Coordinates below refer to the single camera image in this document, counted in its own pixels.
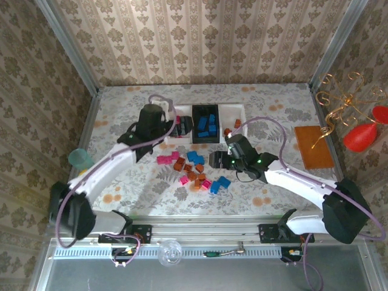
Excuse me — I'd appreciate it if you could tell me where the white plastic container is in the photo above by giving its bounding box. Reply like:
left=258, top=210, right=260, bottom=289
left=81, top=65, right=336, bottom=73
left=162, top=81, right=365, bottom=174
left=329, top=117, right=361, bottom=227
left=164, top=104, right=195, bottom=144
left=218, top=104, right=247, bottom=143

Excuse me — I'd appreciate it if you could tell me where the black plastic container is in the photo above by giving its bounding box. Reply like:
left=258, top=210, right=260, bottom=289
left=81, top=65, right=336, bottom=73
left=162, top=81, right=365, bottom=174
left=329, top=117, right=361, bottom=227
left=191, top=104, right=221, bottom=144

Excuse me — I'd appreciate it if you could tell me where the orange wooden board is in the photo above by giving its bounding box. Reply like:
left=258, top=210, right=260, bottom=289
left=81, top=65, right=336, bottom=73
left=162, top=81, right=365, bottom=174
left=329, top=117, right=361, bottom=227
left=293, top=125, right=335, bottom=169

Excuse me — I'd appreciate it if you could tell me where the teal plastic cup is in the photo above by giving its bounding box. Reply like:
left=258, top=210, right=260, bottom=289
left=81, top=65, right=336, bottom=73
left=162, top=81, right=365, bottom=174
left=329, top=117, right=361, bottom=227
left=67, top=148, right=95, bottom=170

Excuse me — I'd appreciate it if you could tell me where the clear glass bulb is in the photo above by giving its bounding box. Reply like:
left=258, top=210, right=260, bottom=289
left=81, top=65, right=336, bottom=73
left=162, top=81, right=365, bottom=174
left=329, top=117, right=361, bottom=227
left=157, top=238, right=183, bottom=268

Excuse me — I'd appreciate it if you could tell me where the grey metal panel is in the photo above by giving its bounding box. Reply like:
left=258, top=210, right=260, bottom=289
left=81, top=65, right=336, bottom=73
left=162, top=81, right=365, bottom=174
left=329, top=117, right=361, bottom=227
left=30, top=242, right=383, bottom=291

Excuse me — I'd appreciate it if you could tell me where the large red teardrop ornament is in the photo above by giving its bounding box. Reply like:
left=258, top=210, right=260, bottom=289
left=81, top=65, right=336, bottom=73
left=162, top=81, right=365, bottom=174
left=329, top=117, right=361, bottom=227
left=343, top=122, right=380, bottom=153

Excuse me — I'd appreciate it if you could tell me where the small red ornament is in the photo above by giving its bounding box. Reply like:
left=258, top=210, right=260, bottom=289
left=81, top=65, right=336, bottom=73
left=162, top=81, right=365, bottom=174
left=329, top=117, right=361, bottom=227
left=372, top=105, right=388, bottom=125

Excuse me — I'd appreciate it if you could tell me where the aluminium table side rail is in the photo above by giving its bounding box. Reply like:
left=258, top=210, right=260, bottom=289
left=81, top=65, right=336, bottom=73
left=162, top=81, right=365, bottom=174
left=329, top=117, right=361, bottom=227
left=57, top=90, right=102, bottom=222
left=308, top=84, right=358, bottom=221

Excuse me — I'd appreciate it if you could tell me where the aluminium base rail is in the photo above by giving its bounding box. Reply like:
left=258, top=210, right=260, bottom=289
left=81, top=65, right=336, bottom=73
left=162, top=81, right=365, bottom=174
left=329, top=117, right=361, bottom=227
left=47, top=215, right=372, bottom=244

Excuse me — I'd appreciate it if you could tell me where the green handled tool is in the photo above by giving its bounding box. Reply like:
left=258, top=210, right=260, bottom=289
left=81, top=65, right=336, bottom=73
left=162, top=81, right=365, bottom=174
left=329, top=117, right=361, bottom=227
left=203, top=250, right=237, bottom=258

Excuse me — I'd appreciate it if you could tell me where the slotted grey cable duct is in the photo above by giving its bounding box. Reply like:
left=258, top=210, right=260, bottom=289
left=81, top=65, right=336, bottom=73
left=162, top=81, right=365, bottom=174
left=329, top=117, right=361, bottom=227
left=53, top=244, right=281, bottom=260

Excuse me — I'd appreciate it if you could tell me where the aluminium frame post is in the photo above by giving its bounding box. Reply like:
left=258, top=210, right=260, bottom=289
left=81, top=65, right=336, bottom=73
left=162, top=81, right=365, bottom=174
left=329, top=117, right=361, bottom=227
left=33, top=0, right=100, bottom=95
left=308, top=0, right=369, bottom=92

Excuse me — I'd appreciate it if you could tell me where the black connector bracket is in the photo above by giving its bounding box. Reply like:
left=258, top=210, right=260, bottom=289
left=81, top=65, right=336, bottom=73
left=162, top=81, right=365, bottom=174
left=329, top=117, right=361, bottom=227
left=280, top=247, right=304, bottom=263
left=110, top=247, right=141, bottom=258

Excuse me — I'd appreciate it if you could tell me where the gold wire ornament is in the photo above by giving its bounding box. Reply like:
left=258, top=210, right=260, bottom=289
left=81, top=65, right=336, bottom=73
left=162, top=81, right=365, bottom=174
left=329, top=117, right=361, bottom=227
left=311, top=71, right=388, bottom=149

